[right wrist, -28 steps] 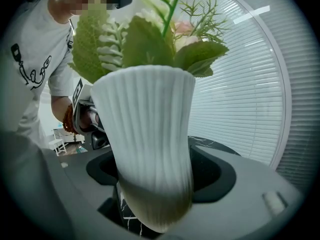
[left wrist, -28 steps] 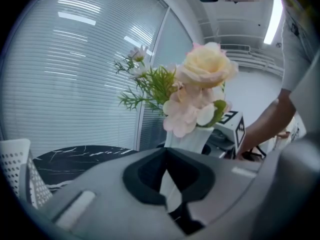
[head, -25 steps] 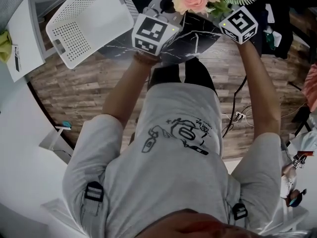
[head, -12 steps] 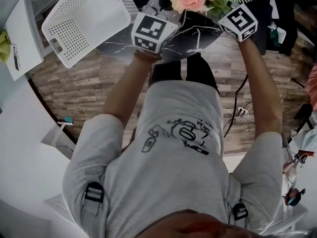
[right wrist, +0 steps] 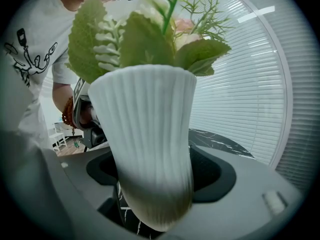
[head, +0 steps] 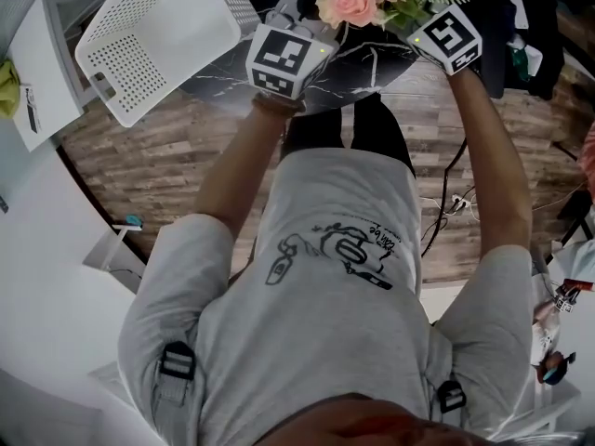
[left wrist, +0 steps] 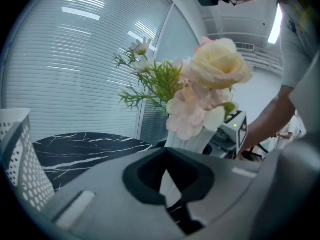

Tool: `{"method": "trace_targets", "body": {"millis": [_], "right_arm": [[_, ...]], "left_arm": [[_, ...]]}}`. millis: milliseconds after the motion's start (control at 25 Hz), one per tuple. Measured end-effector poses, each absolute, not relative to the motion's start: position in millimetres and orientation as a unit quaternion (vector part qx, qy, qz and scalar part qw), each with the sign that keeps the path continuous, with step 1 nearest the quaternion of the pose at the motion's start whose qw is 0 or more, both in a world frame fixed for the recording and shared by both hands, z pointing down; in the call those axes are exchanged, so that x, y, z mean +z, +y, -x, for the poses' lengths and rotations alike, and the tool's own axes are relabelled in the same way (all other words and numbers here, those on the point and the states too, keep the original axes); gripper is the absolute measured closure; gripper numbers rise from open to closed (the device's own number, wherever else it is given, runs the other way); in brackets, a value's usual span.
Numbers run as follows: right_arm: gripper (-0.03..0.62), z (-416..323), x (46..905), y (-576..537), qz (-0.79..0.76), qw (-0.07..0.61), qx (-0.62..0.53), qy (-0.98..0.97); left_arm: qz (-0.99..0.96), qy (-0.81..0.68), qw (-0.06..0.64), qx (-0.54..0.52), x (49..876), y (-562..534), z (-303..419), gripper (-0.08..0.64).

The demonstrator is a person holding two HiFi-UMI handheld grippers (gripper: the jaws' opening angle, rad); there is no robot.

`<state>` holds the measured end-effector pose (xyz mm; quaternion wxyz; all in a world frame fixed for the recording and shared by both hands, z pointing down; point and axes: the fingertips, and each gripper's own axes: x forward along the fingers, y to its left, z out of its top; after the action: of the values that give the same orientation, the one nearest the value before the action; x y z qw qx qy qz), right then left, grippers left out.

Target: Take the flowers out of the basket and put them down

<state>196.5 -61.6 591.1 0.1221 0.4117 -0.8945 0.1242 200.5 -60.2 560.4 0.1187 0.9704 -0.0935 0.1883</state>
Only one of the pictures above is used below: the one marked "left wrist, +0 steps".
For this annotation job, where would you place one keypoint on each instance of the white perforated plastic basket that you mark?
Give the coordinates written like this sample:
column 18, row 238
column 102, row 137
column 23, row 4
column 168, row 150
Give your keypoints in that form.
column 25, row 159

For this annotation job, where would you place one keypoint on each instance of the white venetian blinds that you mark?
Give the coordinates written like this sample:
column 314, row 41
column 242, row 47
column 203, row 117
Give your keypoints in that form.
column 75, row 59

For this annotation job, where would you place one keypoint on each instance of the person's right forearm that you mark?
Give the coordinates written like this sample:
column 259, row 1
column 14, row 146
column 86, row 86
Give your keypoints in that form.
column 272, row 116

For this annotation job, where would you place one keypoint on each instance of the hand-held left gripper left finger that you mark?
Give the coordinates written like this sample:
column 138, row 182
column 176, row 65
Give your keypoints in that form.
column 105, row 209

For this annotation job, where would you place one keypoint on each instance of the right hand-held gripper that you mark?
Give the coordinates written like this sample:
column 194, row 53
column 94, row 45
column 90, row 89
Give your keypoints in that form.
column 241, row 131

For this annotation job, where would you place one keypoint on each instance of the pink flowers with white vase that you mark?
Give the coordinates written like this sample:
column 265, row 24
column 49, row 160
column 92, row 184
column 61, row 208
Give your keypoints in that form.
column 215, row 66

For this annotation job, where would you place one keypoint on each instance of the ceiling light panel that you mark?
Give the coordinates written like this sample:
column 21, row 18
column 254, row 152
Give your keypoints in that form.
column 275, row 24

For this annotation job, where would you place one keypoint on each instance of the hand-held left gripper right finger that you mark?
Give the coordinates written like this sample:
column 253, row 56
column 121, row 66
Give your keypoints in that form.
column 225, row 184

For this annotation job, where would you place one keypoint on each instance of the person's grey printed shirt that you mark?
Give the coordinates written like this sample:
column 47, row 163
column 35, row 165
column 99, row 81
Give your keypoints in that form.
column 295, row 46

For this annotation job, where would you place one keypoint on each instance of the round black marble table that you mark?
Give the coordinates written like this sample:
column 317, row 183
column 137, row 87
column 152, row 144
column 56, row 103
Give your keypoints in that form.
column 87, row 154

